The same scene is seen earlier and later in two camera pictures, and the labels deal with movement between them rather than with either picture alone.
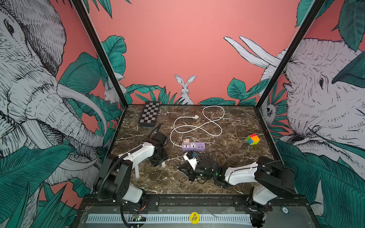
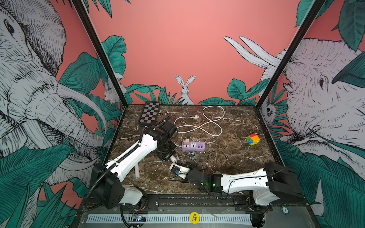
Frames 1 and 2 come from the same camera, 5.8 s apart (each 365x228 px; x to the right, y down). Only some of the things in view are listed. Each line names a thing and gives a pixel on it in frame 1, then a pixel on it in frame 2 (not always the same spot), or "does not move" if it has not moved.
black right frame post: (314, 10) does not move
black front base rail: (190, 203) does not move
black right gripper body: (201, 174) to (193, 168)
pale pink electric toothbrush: (137, 172) does not move
